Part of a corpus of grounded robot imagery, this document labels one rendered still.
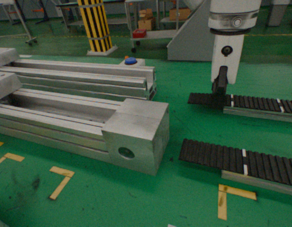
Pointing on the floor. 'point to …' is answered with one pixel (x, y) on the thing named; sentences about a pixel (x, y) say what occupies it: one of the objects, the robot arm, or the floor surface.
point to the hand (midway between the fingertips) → (217, 95)
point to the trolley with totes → (138, 34)
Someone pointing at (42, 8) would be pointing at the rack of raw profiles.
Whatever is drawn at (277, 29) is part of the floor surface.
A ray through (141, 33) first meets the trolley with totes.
